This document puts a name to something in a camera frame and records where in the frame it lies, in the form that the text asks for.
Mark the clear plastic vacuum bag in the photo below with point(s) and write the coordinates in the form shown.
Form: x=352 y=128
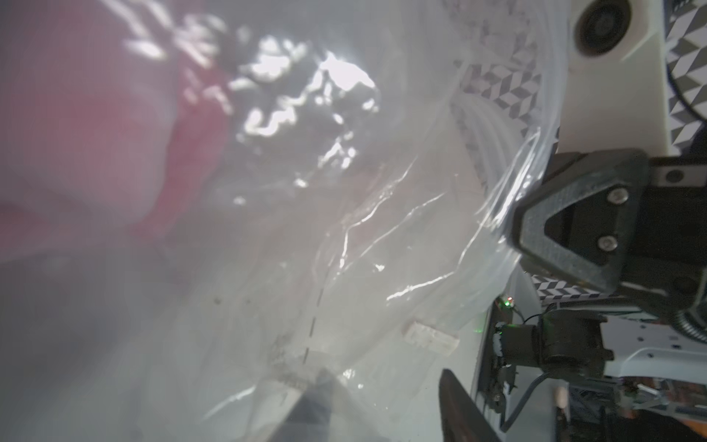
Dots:
x=356 y=222

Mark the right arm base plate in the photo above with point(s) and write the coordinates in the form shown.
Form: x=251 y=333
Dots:
x=491 y=375

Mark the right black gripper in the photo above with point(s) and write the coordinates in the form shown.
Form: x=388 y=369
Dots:
x=578 y=225

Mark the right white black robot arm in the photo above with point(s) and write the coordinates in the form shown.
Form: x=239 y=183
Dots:
x=568 y=344

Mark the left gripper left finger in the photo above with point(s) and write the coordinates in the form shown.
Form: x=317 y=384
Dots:
x=327 y=411

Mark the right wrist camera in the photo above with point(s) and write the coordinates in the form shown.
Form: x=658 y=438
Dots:
x=617 y=91

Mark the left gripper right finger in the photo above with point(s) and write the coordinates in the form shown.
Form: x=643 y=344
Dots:
x=461 y=419

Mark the pink towel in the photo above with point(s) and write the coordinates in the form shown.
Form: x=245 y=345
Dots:
x=112 y=119

